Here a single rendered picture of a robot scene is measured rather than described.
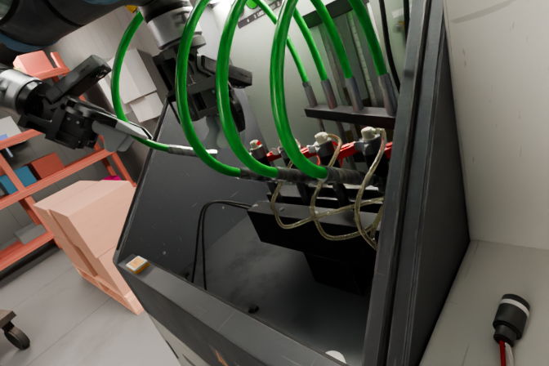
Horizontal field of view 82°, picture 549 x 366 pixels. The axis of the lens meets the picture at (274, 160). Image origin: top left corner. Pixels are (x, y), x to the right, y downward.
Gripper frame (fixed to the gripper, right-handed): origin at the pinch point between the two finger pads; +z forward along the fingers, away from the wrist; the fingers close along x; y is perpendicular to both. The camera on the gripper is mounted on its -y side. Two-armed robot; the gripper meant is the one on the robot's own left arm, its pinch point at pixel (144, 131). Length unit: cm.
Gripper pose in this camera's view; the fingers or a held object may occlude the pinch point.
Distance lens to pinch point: 64.1
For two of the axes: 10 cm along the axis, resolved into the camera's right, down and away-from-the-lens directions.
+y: -3.9, 9.2, 0.2
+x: 0.9, 0.6, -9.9
